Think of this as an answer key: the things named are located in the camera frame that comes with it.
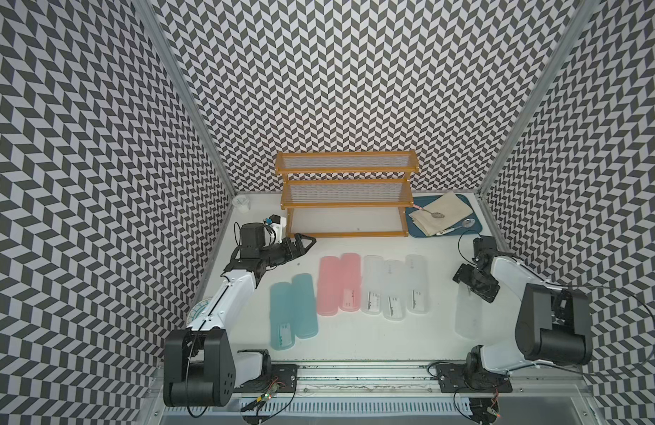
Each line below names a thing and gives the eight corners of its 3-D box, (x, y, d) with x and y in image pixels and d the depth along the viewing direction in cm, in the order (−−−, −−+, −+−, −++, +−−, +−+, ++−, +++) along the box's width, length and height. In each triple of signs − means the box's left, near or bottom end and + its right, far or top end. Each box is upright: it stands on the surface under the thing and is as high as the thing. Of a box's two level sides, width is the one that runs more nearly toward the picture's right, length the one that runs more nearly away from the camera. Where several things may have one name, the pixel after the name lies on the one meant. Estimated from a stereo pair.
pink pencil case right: (339, 312, 87) (339, 309, 86) (339, 255, 101) (339, 252, 99) (362, 312, 87) (363, 309, 86) (360, 255, 101) (360, 252, 99)
